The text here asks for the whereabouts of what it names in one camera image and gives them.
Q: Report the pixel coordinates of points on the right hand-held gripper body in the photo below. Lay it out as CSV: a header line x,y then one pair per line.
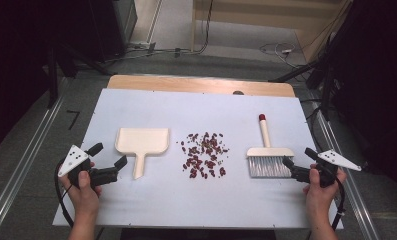
x,y
339,160

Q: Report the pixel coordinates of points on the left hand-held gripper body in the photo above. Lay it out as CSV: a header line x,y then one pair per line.
x,y
73,160

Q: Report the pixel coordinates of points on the cream hand brush grey bristles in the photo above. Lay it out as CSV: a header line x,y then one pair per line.
x,y
270,152

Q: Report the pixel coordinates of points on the cream plastic dustpan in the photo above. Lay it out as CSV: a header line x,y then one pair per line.
x,y
142,140

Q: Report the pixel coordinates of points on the pile of red beans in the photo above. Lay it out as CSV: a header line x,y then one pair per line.
x,y
206,163

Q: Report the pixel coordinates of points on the person's left hand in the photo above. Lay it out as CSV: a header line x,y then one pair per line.
x,y
84,196

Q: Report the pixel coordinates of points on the person's right hand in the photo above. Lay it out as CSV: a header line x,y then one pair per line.
x,y
321,198

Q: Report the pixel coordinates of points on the black stand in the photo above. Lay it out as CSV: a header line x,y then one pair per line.
x,y
324,80
52,73

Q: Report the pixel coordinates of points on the white table board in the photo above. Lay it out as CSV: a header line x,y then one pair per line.
x,y
186,203

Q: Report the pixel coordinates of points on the black curtain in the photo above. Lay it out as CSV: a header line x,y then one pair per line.
x,y
36,33
376,83

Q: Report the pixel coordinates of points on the light wooden table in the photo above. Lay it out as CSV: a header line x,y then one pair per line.
x,y
186,85

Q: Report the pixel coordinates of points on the metal floor rail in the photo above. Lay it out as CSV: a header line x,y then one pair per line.
x,y
29,150
342,160

